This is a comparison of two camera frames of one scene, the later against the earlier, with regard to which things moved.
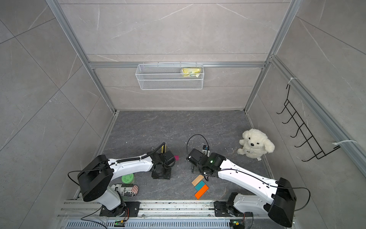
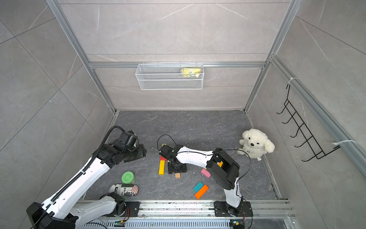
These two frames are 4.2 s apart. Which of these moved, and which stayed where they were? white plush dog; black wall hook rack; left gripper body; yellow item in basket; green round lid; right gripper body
Moved: left gripper body; right gripper body
Stayed: green round lid; yellow item in basket; white plush dog; black wall hook rack
